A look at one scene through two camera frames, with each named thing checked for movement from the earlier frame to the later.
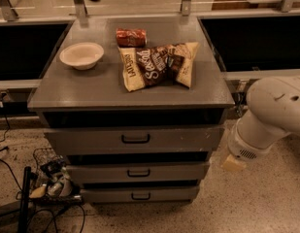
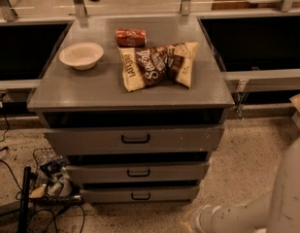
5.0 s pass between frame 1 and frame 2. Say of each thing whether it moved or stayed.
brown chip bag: stayed
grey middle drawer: stayed
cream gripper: moved
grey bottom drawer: stayed
